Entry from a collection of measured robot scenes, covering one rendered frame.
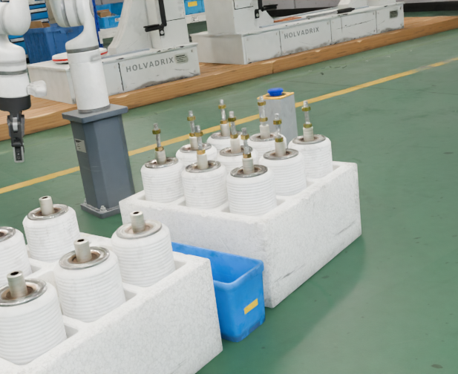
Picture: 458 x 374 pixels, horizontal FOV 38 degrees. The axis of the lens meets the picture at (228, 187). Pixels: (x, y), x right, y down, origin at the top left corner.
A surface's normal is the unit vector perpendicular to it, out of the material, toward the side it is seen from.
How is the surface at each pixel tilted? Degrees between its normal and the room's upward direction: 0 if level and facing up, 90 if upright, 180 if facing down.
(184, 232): 90
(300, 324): 0
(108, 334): 90
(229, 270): 88
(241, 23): 90
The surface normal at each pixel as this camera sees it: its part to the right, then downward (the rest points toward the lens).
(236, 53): -0.80, 0.28
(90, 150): -0.17, 0.30
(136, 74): 0.60, 0.18
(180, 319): 0.80, 0.09
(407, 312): -0.12, -0.94
